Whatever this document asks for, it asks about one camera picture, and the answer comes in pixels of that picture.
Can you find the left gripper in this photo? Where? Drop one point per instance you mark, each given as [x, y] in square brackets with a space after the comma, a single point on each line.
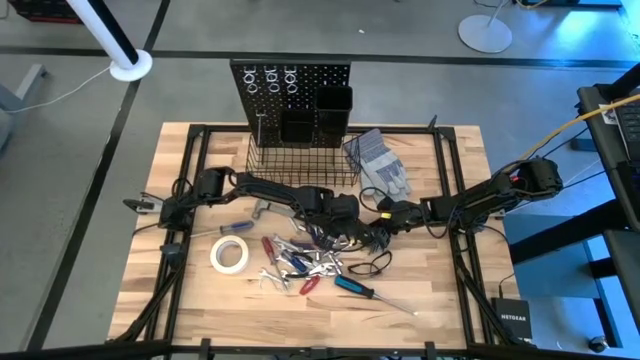
[344, 207]

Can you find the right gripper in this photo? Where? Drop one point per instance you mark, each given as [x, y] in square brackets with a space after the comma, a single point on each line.
[405, 215]

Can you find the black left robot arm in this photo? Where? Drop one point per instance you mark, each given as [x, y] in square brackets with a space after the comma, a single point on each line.
[270, 190]

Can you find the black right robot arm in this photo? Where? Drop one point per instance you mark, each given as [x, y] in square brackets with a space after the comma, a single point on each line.
[500, 192]

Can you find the chrome socket extension bar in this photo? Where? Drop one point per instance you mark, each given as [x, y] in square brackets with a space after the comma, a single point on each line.
[336, 264]

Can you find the grey striped work glove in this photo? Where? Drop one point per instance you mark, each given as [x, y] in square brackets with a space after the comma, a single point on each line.
[380, 165]

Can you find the short black bin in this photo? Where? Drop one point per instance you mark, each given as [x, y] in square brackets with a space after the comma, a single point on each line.
[297, 132]

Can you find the tall black bin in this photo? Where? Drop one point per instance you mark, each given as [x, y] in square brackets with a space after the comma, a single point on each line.
[332, 120]

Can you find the white masking tape roll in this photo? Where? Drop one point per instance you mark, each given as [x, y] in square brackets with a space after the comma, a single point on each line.
[215, 255]

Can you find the black metal pegboard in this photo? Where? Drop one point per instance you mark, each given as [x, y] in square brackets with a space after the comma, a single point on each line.
[325, 72]

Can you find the black desk base beam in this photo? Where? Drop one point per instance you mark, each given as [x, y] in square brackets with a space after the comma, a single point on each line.
[550, 240]

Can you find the black connector block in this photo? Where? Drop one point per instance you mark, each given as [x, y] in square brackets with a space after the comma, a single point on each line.
[172, 252]

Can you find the grey round floor stand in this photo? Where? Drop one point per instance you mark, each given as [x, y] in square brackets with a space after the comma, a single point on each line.
[482, 35]

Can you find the black desk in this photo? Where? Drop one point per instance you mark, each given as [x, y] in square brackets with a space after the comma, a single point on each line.
[600, 150]

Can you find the black caster wheel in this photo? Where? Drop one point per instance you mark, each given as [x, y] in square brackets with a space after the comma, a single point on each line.
[598, 344]

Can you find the white pole with round base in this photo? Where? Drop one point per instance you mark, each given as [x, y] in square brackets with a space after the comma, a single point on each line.
[95, 27]

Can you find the grey furniture leg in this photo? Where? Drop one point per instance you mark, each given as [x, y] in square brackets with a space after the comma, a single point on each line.
[30, 80]

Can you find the red and black crate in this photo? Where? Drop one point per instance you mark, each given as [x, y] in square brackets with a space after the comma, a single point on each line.
[45, 12]

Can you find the black Netgear network switch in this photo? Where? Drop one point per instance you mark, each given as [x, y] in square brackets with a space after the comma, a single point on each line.
[512, 320]

